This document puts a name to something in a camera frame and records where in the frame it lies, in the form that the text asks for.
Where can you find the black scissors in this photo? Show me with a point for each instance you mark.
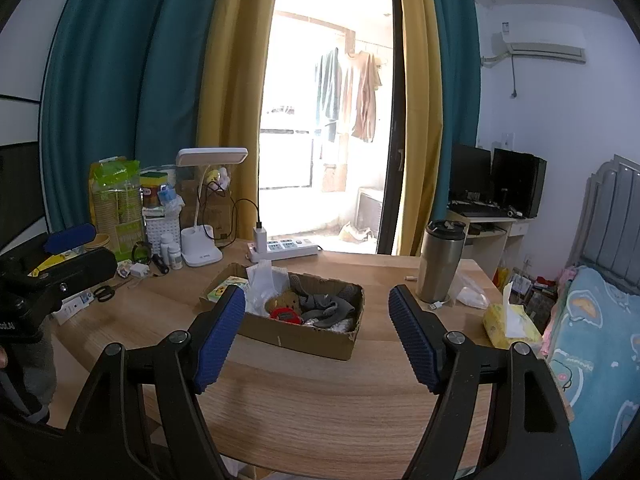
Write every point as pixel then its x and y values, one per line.
pixel 104 293

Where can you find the grey dotted sock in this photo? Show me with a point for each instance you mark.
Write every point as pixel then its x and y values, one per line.
pixel 332 305
pixel 302 290

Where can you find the white desk lamp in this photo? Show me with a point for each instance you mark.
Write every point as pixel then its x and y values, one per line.
pixel 200 252

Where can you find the blue printed blanket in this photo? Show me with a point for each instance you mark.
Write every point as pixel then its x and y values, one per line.
pixel 600 360

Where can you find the green paper cup package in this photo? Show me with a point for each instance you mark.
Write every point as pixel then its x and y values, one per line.
pixel 117 210

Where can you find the white plastic basket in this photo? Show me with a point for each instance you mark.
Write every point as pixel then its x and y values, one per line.
pixel 160 227

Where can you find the black keyboard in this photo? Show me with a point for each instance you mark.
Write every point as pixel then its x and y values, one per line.
pixel 475 209

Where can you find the small white adapter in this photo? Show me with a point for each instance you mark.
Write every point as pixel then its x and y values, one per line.
pixel 140 270

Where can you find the pink blanket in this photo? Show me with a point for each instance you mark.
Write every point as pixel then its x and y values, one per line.
pixel 557 300

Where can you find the yellow lid can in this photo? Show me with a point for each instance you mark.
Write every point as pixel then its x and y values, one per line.
pixel 151 190

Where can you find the yellow curtain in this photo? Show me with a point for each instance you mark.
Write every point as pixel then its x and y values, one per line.
pixel 420 110
pixel 235 85

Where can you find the clear plastic bag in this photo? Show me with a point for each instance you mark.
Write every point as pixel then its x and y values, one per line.
pixel 470 295

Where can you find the green packet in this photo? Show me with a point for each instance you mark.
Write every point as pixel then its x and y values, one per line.
pixel 225 289

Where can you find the teal curtain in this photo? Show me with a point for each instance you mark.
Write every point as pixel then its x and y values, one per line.
pixel 125 85
pixel 455 85

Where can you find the brown teddy bear plush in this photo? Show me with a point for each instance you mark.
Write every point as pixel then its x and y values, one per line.
pixel 285 301

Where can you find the black door frame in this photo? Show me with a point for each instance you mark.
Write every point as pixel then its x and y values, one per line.
pixel 392 160

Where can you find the cardboard box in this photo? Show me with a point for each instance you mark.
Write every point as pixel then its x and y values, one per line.
pixel 300 342

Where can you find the person's left forearm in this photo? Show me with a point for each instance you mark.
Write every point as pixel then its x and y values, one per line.
pixel 30 375

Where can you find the brown cardboard carton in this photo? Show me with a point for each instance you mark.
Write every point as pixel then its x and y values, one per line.
pixel 222 215

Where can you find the white plastic bag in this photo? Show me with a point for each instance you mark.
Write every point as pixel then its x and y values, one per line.
pixel 262 285

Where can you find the black computer monitor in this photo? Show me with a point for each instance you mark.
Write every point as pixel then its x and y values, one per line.
pixel 470 170
pixel 517 180

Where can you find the yellow duck toy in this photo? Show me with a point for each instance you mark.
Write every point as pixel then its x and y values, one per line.
pixel 215 177

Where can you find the small black flashlight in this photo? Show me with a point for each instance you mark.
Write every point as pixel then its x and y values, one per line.
pixel 160 265

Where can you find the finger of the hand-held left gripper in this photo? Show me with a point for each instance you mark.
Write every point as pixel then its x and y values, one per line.
pixel 87 270
pixel 70 237

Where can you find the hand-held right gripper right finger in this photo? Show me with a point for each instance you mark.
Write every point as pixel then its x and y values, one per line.
pixel 415 345

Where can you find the yellow carton box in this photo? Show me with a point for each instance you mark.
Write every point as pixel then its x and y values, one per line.
pixel 47 265

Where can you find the white power strip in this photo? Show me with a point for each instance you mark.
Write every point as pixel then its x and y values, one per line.
pixel 290 249

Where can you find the white charger plug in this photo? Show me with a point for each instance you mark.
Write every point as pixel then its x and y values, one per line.
pixel 260 240

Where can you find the white air conditioner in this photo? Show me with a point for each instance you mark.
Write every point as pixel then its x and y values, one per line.
pixel 545 42

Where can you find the light wooden computer desk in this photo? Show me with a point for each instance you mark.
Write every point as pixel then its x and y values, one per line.
pixel 490 245

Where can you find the white carton box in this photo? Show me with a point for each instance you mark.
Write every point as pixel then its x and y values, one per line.
pixel 75 307

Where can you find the grey bed headboard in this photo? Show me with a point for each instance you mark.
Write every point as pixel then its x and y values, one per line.
pixel 610 220

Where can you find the steel tumbler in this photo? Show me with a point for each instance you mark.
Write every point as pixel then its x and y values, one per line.
pixel 440 265

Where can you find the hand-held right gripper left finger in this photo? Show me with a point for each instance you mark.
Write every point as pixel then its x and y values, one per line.
pixel 220 340

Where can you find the white medicine bottle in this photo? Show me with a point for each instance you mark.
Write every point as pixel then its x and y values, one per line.
pixel 164 246
pixel 175 257

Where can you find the yellow tissue pack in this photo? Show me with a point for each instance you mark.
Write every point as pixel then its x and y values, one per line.
pixel 510 327

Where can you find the hanging green shirt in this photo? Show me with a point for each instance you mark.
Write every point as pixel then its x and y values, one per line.
pixel 327 85

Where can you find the hanging beige shirt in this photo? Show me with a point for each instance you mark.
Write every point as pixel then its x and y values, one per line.
pixel 362 95

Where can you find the blue packet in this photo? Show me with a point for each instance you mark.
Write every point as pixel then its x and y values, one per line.
pixel 167 195

